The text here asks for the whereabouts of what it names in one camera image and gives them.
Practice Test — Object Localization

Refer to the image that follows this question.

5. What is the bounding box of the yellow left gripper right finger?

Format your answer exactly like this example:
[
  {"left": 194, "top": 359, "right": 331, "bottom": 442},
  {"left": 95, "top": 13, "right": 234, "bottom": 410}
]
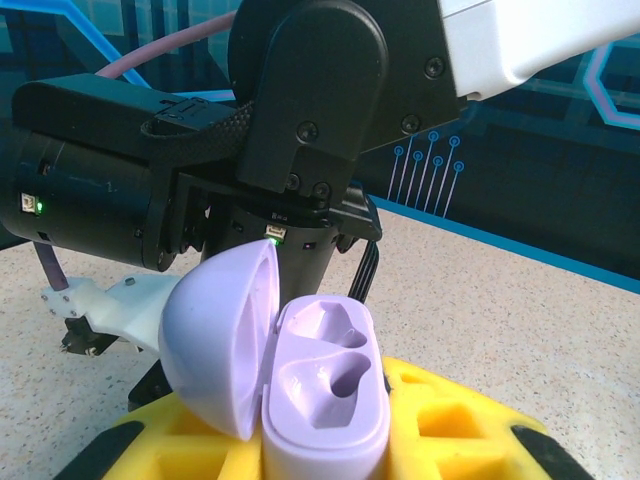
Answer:
[{"left": 382, "top": 354, "right": 601, "bottom": 480}]

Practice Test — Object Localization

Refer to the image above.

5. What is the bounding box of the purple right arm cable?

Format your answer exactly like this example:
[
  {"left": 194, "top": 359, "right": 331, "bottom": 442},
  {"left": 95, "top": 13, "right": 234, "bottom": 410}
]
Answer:
[{"left": 37, "top": 9, "right": 236, "bottom": 291}]

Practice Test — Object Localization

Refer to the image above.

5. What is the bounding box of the purple earbud charging case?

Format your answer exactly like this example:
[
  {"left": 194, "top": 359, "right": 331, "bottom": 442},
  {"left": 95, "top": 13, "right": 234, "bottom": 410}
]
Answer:
[{"left": 158, "top": 238, "right": 391, "bottom": 480}]

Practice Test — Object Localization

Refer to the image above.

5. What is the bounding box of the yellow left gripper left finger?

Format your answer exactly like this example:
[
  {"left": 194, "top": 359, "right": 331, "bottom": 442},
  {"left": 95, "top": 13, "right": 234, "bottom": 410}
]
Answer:
[{"left": 49, "top": 392, "right": 266, "bottom": 480}]

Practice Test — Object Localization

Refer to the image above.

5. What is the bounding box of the black ribbon cable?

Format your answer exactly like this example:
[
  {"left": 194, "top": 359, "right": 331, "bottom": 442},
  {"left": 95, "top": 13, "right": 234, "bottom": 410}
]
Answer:
[{"left": 347, "top": 238, "right": 382, "bottom": 304}]

